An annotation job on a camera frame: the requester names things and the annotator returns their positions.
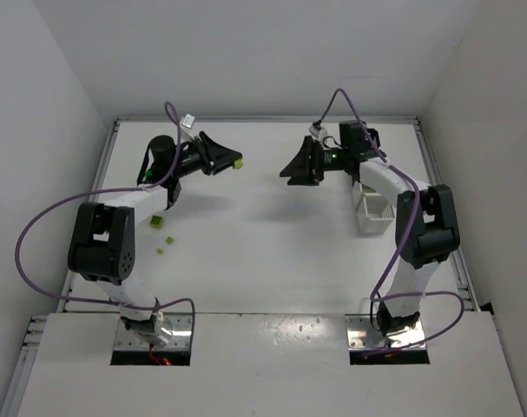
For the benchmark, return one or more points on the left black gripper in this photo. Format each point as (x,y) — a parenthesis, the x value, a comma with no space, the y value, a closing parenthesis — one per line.
(207,155)

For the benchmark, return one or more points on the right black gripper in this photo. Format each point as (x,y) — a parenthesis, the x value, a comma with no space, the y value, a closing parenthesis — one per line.
(312,159)

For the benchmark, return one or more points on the lime lego brick with hole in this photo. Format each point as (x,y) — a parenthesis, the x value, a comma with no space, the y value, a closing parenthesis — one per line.
(156,221)

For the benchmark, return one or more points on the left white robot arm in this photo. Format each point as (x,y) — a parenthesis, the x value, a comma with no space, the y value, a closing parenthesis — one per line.
(102,247)

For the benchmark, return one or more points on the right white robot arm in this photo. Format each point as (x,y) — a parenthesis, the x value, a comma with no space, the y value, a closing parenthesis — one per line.
(426,225)

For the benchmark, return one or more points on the white mesh container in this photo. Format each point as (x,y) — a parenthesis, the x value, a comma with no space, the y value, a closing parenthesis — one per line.
(375,214)
(359,192)

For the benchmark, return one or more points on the near white mesh container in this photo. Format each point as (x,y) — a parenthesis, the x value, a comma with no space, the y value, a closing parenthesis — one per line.
(375,214)

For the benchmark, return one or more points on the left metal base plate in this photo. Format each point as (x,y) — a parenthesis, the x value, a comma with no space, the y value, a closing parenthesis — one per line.
(176,330)

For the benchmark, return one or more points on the metal base plate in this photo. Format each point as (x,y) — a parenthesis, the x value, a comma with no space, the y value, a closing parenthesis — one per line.
(176,330)
(362,336)

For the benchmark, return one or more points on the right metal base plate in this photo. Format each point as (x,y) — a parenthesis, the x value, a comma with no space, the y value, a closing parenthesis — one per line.
(362,336)

